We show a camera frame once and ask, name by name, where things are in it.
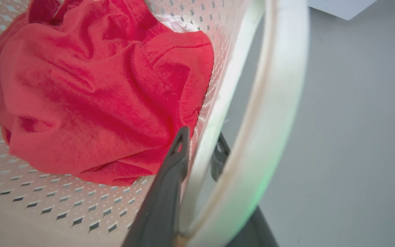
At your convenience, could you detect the white flat object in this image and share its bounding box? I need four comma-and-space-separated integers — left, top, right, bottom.
308, 0, 378, 21

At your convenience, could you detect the red garment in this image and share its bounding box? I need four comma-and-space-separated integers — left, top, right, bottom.
0, 0, 215, 187

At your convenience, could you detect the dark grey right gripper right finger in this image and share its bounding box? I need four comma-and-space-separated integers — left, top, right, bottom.
210, 132, 279, 247

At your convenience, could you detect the white garment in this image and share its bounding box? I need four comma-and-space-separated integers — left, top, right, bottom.
157, 13, 198, 33

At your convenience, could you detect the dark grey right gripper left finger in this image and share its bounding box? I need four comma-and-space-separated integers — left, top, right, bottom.
122, 126, 191, 247

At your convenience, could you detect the white perforated laundry basket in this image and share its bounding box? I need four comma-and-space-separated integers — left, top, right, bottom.
0, 0, 310, 247

